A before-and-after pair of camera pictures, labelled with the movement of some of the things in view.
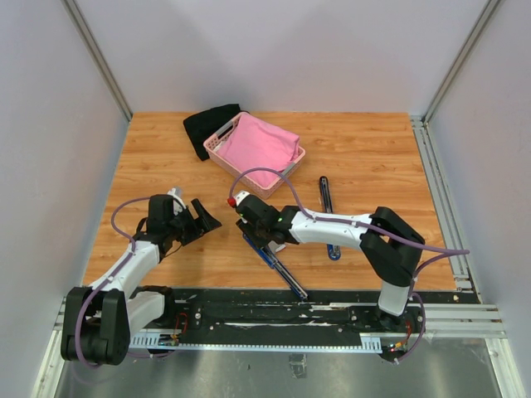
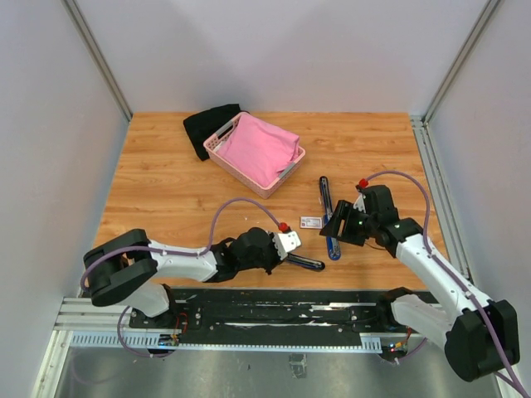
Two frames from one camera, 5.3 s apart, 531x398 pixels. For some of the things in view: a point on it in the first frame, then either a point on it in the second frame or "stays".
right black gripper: [246, 228] -> [344, 211]
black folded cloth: [203, 126] stays
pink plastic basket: [211, 143] stays
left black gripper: [207, 221] -> [277, 259]
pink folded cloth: [252, 144] stays
